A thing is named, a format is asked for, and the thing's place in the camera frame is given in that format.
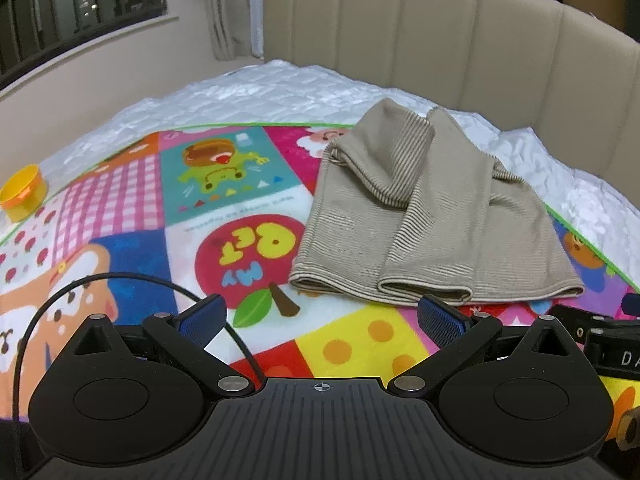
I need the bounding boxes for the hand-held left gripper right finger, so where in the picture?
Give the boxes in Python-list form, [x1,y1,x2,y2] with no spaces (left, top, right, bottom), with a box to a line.
[391,294,577,397]

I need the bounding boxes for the white quilted mattress cover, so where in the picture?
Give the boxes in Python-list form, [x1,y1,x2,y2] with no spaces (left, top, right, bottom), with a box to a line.
[37,59,640,291]

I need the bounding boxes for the black cable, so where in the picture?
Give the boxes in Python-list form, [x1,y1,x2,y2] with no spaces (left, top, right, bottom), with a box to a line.
[12,272,268,461]

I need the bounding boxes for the beige curtain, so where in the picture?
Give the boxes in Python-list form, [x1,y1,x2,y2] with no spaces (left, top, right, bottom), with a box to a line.
[205,0,266,61]

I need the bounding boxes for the yellow plastic cup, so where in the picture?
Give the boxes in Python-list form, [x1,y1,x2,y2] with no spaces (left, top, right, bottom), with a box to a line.
[0,164,49,223]

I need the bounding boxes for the beige striped knit garment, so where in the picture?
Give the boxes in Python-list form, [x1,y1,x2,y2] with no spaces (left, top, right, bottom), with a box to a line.
[289,99,586,307]

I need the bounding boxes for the beige padded headboard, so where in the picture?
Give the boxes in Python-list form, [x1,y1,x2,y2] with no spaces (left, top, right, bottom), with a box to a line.
[262,0,640,211]

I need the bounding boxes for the colourful printed blanket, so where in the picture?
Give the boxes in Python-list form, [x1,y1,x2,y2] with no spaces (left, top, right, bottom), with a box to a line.
[0,124,640,461]

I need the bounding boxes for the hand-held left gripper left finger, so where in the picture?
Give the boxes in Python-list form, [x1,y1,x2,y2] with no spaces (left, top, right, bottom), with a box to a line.
[74,294,255,397]

